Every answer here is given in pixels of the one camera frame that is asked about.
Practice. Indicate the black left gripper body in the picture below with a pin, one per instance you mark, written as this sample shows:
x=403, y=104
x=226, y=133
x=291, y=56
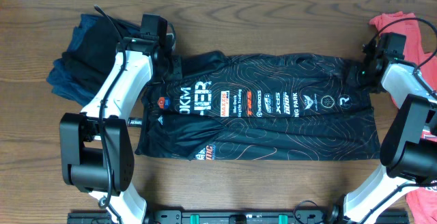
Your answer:
x=173, y=68

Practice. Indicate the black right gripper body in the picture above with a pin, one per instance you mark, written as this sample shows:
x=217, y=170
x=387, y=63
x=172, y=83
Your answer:
x=356, y=75

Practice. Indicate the black printed cycling jersey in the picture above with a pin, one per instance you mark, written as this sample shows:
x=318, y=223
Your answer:
x=258, y=107

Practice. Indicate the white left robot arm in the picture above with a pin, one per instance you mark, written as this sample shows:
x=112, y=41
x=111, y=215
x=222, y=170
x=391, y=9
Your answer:
x=96, y=152

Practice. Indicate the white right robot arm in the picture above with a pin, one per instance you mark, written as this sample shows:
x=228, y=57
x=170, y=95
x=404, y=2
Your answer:
x=407, y=159

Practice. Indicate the black folded garment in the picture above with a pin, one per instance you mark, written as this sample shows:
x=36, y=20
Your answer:
x=93, y=48

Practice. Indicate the navy blue folded garment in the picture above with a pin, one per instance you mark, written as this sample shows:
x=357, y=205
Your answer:
x=65, y=85

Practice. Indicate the red folded garment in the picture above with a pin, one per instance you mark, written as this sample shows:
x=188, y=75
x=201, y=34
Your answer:
x=421, y=202

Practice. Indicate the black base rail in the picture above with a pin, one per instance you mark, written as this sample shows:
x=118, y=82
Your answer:
x=310, y=215

